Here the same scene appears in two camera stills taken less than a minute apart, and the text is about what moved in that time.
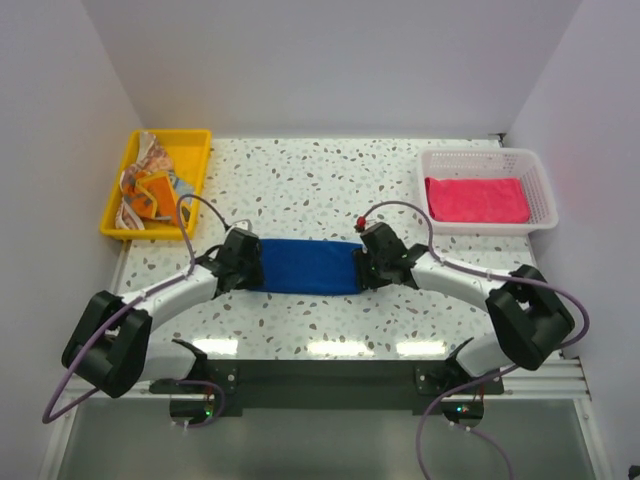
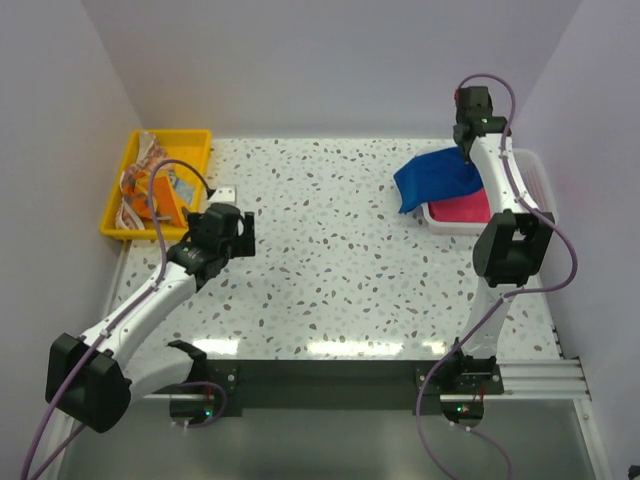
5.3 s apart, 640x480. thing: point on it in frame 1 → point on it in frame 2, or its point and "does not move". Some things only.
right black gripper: [363, 278] → [467, 159]
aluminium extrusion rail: [562, 379] does not move
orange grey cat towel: [151, 195] does not move
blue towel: [311, 267] → [434, 175]
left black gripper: [256, 277] → [243, 244]
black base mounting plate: [237, 384] does not move
